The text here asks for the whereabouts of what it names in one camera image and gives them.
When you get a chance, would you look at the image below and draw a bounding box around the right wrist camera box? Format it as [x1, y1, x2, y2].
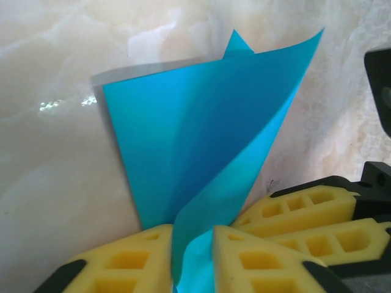
[363, 48, 391, 139]

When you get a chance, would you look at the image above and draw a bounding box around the blue cloth square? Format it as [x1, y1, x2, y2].
[102, 29, 326, 293]

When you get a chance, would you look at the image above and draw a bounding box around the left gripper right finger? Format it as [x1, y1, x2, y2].
[211, 225, 353, 293]

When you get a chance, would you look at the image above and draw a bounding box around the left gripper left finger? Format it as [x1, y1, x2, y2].
[32, 223, 175, 293]

